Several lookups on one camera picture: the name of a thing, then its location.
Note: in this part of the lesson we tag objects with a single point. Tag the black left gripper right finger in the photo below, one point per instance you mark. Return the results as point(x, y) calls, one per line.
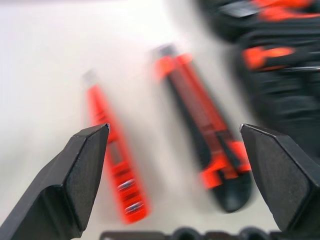
point(282, 175)

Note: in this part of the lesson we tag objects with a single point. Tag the slim orange utility knife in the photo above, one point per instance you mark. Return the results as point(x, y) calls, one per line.
point(117, 155)

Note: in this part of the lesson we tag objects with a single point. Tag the orange black tool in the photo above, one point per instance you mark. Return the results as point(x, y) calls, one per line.
point(287, 11)
point(265, 56)

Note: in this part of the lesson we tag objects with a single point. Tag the large orange black utility knife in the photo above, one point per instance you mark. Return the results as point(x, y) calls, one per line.
point(200, 120)

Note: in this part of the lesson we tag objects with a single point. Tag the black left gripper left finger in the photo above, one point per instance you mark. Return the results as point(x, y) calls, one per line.
point(67, 180)

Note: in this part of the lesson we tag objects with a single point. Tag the black plastic tool case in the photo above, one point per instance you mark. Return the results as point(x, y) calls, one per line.
point(277, 100)

